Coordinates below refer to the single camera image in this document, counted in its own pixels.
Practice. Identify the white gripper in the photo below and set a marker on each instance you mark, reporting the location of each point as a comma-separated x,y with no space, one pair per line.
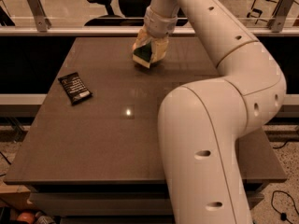
158,26

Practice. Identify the green and yellow sponge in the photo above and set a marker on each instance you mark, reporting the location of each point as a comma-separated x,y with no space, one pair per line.
142,55

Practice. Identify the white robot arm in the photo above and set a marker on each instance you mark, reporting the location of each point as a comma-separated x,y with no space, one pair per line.
199,122

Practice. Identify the black office chair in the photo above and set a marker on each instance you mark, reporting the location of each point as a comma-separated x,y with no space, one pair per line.
132,13

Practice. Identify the black snack packet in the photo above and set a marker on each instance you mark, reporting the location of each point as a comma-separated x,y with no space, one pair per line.
75,88

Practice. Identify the orange ball under table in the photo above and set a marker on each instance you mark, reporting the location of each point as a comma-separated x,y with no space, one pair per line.
27,217

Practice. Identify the left metal railing post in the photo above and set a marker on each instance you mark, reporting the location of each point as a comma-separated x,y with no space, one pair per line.
41,20

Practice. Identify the metal railing post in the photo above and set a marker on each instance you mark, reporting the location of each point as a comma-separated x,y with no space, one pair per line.
279,17
41,20

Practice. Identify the right metal railing post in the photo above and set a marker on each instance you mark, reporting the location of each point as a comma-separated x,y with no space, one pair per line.
279,17

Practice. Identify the yellow cart frame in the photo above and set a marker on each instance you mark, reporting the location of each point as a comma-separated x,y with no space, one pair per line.
262,10

